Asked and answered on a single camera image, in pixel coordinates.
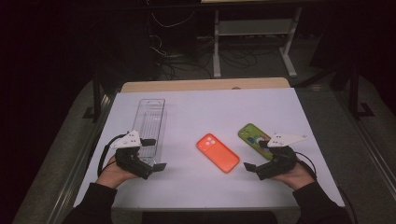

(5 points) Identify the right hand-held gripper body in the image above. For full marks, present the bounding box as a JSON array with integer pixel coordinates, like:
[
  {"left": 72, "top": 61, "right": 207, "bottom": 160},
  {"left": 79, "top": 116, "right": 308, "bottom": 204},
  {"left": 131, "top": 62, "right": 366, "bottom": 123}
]
[{"left": 255, "top": 133, "right": 308, "bottom": 181}]

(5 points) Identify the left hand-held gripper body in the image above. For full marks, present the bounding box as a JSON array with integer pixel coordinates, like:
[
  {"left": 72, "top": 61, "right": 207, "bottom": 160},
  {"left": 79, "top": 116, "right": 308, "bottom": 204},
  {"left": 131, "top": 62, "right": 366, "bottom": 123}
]
[{"left": 110, "top": 130, "right": 154, "bottom": 181}]

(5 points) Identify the green cartoon phone case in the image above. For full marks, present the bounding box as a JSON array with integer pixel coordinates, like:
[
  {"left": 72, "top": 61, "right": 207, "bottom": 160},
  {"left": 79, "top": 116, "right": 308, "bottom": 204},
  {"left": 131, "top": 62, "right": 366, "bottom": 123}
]
[{"left": 237, "top": 122, "right": 275, "bottom": 161}]

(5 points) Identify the clear plastic tray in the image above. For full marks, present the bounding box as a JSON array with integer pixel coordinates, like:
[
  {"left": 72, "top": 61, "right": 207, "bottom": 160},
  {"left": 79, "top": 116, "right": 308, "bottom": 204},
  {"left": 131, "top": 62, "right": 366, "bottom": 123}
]
[{"left": 132, "top": 98, "right": 168, "bottom": 166}]

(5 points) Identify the orange phone case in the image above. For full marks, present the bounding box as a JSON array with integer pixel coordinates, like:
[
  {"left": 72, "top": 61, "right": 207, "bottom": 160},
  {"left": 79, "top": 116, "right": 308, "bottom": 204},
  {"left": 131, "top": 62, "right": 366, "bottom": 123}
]
[{"left": 195, "top": 133, "right": 241, "bottom": 175}]

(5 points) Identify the person's right hand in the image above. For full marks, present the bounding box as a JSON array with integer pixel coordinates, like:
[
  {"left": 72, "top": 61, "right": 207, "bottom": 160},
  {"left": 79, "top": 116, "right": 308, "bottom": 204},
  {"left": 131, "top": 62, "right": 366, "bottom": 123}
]
[{"left": 270, "top": 161, "right": 316, "bottom": 191}]

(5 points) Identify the person's left hand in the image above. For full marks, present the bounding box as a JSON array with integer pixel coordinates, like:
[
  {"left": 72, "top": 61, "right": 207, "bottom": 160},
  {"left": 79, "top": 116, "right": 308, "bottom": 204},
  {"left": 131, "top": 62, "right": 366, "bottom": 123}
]
[{"left": 95, "top": 154, "right": 138, "bottom": 189}]

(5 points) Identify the white board sheet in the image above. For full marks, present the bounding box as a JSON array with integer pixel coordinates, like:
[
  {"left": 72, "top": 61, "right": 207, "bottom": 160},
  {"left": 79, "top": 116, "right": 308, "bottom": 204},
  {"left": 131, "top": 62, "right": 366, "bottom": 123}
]
[{"left": 73, "top": 87, "right": 346, "bottom": 209}]

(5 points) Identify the black metal stand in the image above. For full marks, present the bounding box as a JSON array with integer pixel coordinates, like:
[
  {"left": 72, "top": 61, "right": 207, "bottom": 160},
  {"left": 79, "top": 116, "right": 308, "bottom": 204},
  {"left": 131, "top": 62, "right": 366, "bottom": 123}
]
[
  {"left": 348, "top": 62, "right": 375, "bottom": 119},
  {"left": 82, "top": 77, "right": 104, "bottom": 122}
]

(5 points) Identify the wooden table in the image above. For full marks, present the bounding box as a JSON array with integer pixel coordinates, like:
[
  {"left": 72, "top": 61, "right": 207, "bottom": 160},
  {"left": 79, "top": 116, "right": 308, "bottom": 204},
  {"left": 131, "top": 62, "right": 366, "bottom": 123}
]
[{"left": 120, "top": 77, "right": 291, "bottom": 93}]

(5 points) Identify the right hand-held gripper cable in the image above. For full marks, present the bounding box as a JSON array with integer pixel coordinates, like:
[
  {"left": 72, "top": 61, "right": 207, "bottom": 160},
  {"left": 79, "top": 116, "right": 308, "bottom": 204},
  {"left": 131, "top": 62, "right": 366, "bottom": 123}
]
[{"left": 294, "top": 151, "right": 359, "bottom": 224}]

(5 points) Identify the hand-held gripper cable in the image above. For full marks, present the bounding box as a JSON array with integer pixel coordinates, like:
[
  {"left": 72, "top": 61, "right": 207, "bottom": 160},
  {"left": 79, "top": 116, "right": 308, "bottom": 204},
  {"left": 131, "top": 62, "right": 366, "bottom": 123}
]
[
  {"left": 294, "top": 151, "right": 359, "bottom": 224},
  {"left": 97, "top": 133, "right": 127, "bottom": 178}
]

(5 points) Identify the left hand-held gripper cable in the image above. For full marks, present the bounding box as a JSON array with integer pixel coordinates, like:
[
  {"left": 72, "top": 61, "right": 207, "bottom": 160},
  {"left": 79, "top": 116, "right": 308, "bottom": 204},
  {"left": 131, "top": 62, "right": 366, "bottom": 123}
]
[{"left": 97, "top": 133, "right": 127, "bottom": 178}]

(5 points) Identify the metal rail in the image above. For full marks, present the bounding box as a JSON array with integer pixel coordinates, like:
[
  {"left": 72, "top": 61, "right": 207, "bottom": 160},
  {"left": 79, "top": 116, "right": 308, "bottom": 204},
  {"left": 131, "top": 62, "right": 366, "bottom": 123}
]
[
  {"left": 335, "top": 92, "right": 396, "bottom": 197},
  {"left": 46, "top": 92, "right": 116, "bottom": 224}
]

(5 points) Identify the tangle of black floor cables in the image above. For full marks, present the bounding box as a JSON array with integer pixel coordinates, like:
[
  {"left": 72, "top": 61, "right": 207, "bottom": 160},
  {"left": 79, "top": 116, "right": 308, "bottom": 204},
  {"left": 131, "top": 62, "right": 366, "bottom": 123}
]
[{"left": 148, "top": 34, "right": 281, "bottom": 80}]

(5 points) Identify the white metal table frame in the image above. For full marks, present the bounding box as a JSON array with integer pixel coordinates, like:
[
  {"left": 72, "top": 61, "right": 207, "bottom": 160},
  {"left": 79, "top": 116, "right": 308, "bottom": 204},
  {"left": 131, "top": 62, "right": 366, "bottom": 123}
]
[{"left": 213, "top": 7, "right": 303, "bottom": 78}]

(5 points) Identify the white hanging cable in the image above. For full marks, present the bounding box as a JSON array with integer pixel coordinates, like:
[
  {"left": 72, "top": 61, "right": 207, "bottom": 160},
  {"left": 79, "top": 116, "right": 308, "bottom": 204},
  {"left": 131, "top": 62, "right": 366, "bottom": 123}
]
[{"left": 150, "top": 11, "right": 195, "bottom": 29}]

